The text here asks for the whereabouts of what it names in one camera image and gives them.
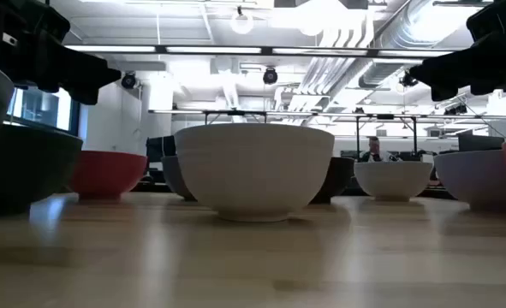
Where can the large window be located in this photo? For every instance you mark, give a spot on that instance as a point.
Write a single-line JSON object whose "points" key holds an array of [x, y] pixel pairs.
{"points": [[43, 109]]}

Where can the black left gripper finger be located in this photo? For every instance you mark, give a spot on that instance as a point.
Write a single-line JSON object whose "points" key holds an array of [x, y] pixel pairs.
{"points": [[83, 96], [92, 70]]}

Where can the round pendant lamp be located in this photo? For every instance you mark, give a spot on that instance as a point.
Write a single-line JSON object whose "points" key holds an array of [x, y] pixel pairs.
{"points": [[242, 22]]}

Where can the magenta bowl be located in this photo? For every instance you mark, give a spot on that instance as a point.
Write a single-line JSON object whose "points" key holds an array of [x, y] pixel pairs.
{"points": [[107, 173]]}

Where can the black ceiling camera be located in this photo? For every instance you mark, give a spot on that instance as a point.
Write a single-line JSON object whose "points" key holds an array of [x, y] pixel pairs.
{"points": [[128, 80], [270, 75], [456, 109], [406, 80]]}

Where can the white bowl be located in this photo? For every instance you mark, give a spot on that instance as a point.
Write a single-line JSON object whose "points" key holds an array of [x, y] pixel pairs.
{"points": [[252, 171], [391, 179]]}

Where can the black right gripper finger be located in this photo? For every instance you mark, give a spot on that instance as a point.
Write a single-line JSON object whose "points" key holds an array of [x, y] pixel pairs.
{"points": [[458, 64], [443, 92]]}

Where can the black computer monitor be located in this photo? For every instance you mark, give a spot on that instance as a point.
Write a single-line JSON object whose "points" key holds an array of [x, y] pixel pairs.
{"points": [[160, 147], [479, 142]]}

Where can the seated person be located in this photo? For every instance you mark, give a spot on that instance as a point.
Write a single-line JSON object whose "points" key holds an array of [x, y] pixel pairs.
{"points": [[374, 149]]}

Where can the blue bowl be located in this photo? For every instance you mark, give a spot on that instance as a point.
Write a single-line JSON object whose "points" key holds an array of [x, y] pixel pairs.
{"points": [[173, 175]]}

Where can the silver ventilation duct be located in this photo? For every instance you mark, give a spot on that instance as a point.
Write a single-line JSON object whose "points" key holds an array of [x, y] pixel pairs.
{"points": [[379, 72]]}

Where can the black workstation frame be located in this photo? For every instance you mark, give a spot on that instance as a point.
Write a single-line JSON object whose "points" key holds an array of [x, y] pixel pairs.
{"points": [[235, 113], [357, 137]]}

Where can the lavender bowl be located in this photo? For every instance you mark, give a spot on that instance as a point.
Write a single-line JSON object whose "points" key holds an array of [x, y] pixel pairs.
{"points": [[475, 179]]}

